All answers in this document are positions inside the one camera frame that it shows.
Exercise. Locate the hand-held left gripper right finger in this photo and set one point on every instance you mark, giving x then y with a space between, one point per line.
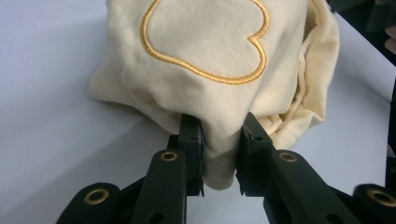
258 161

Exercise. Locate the cream baby pants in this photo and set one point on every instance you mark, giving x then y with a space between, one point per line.
202 46

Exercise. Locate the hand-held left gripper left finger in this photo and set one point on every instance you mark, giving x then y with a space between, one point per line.
190 155

